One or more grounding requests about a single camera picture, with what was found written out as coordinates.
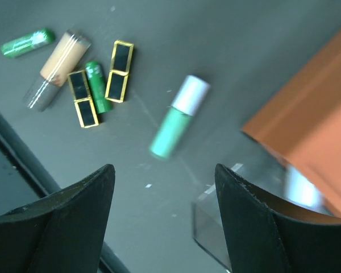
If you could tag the white cap mint tube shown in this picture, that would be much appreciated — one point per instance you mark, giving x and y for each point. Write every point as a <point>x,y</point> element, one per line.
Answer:
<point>182,110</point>

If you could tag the clear acrylic organizer tray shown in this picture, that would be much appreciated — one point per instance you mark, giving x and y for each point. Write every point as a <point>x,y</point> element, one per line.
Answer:
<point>286,183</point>

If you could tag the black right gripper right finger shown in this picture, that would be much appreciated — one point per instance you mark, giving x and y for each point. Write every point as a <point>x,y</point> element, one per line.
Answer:
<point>265,233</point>

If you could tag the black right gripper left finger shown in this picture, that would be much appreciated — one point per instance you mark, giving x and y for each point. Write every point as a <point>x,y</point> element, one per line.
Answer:
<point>62,232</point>

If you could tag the peach foundation tube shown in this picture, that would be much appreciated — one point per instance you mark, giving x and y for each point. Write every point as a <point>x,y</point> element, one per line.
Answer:
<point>62,61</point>

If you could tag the orange plastic box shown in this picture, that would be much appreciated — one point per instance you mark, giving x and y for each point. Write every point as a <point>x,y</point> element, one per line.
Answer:
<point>301,124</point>

